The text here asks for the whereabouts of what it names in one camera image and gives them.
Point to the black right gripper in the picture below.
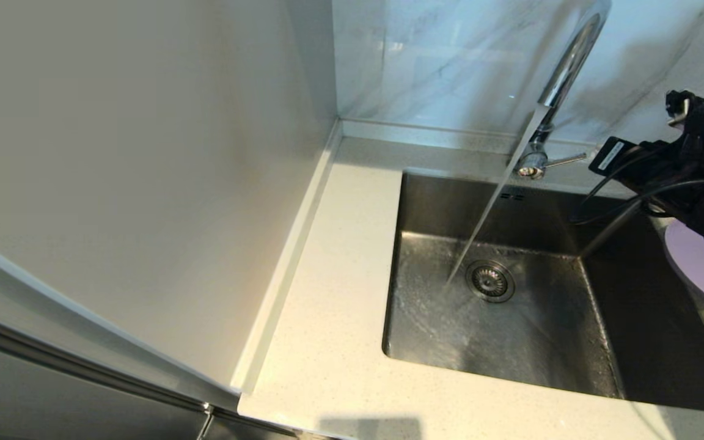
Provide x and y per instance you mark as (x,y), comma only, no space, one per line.
(657,174)

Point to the stainless steel sink basin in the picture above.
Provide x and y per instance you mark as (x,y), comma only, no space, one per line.
(511,348)

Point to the chrome gooseneck faucet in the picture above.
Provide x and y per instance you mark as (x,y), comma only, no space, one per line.
(566,67)

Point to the clear running water stream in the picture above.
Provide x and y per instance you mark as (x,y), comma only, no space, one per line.
(489,211)

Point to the round metal drain strainer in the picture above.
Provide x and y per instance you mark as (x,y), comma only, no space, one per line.
(490,282)

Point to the white tall cabinet side panel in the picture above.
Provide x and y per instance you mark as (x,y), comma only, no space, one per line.
(113,153)

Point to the stainless steel appliance door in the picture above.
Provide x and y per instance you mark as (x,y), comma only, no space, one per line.
(22,391)

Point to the black wrist camera white label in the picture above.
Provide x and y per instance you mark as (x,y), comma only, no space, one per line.
(612,156)

